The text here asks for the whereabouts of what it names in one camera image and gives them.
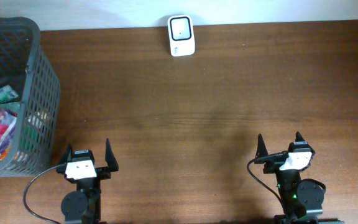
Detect small green tissue pack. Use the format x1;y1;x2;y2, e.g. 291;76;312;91
0;85;19;104

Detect grey plastic mesh basket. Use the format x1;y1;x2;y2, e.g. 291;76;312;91
0;17;61;177

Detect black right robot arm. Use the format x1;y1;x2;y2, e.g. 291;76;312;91
247;132;343;224

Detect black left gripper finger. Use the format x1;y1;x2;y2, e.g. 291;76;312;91
105;138;119;172
59;144;73;164

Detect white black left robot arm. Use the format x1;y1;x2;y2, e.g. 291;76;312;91
57;139;119;224

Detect teal wet wipes pack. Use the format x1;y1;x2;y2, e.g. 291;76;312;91
0;102;21;116

